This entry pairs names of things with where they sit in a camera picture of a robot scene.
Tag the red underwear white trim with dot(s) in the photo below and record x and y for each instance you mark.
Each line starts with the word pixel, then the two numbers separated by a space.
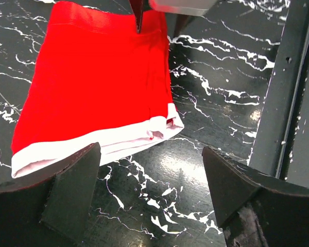
pixel 97 80

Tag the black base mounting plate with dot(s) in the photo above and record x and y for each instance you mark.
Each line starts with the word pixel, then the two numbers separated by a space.
pixel 281 146

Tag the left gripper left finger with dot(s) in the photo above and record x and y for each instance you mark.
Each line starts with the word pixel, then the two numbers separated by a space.
pixel 50 207

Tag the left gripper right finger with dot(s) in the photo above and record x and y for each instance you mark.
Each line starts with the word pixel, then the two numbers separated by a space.
pixel 255 209

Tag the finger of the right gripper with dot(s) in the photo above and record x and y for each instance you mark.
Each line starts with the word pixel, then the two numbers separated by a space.
pixel 137 7
pixel 182 21

